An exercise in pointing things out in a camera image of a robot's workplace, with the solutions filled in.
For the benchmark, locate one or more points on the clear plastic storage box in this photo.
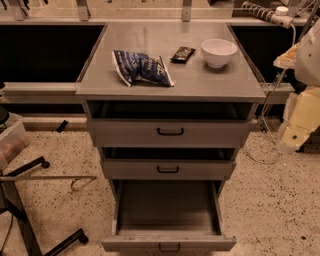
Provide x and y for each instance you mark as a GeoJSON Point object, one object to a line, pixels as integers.
{"type": "Point", "coordinates": [12, 140]}

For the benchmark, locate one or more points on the grey drawer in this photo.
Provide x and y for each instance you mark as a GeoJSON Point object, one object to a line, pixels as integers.
{"type": "Point", "coordinates": [168, 163]}
{"type": "Point", "coordinates": [168, 216]}
{"type": "Point", "coordinates": [167, 124]}

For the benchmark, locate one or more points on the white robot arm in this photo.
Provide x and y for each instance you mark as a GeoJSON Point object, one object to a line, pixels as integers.
{"type": "Point", "coordinates": [304, 58]}

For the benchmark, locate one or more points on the white power strip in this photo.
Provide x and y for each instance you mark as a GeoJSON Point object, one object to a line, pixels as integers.
{"type": "Point", "coordinates": [278, 16]}

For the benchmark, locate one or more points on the grey drawer cabinet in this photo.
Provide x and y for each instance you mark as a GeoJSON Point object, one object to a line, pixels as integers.
{"type": "Point", "coordinates": [194, 81]}

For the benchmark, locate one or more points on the black snack packet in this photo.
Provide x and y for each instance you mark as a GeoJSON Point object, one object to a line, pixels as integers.
{"type": "Point", "coordinates": [182, 55]}

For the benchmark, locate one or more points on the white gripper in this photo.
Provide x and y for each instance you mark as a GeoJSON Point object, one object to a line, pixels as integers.
{"type": "Point", "coordinates": [308, 65]}

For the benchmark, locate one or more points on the white bowl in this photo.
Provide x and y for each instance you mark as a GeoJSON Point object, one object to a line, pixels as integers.
{"type": "Point", "coordinates": [218, 52]}

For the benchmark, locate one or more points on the small black floor object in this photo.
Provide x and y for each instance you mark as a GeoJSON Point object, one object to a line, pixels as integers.
{"type": "Point", "coordinates": [62, 126]}

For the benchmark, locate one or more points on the black wheeled stand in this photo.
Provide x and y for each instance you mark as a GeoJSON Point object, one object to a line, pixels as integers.
{"type": "Point", "coordinates": [11, 201]}

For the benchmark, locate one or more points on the blue chip bag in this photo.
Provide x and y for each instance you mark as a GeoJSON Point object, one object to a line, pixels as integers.
{"type": "Point", "coordinates": [134, 66]}

